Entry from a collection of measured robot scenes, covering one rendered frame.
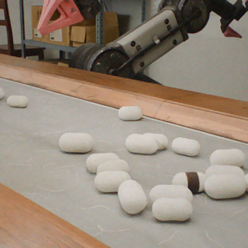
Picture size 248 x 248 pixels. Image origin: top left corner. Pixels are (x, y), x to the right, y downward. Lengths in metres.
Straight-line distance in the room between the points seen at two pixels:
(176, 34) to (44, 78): 0.46
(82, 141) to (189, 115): 0.19
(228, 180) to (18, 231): 0.19
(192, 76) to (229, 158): 2.66
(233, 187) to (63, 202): 0.14
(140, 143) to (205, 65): 2.56
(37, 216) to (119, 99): 0.43
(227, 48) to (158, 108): 2.28
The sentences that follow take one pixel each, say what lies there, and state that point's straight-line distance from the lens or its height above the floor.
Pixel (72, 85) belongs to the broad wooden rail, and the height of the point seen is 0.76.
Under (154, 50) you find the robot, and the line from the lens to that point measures 1.18.
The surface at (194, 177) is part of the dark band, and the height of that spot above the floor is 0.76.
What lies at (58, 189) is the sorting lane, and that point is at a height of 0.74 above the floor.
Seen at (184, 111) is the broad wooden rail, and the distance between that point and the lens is 0.63.
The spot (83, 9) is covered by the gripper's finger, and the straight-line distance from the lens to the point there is 0.80.
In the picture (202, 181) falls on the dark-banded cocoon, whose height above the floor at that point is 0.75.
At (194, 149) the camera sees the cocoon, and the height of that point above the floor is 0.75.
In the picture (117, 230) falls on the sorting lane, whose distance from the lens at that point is 0.34.
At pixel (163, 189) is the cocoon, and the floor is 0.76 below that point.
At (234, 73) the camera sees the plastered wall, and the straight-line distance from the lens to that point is 2.90.
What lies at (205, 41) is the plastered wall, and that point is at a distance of 3.03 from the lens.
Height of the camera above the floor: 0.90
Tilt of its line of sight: 16 degrees down
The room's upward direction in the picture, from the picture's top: 1 degrees clockwise
